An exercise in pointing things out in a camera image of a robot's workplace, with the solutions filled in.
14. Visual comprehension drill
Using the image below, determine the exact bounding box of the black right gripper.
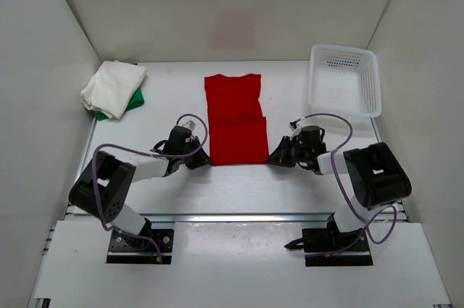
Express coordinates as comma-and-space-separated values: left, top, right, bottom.
265, 136, 311, 168

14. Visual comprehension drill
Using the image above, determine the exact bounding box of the red t shirt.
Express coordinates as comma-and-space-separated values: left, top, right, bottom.
204, 74, 269, 166

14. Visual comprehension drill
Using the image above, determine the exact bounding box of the green t shirt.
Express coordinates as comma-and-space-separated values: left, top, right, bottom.
94, 88, 145, 121

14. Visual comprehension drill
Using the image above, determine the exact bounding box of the white t shirt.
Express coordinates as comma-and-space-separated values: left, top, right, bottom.
80, 61, 147, 120

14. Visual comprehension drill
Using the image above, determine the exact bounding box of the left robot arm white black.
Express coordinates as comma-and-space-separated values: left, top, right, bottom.
68, 120, 212, 250

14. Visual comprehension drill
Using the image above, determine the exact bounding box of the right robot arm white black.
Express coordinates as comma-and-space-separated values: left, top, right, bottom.
266, 125, 412, 250

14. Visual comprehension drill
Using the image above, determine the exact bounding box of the white plastic basket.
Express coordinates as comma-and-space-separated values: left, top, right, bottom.
307, 43, 382, 118

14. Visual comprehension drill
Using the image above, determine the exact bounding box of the aluminium rail front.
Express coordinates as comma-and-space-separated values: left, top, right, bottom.
145, 213, 330, 223

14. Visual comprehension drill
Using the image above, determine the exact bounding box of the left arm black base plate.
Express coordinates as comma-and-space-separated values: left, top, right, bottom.
106, 228, 175, 265

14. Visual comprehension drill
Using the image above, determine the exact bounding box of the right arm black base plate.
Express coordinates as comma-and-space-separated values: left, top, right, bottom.
284, 228, 373, 267

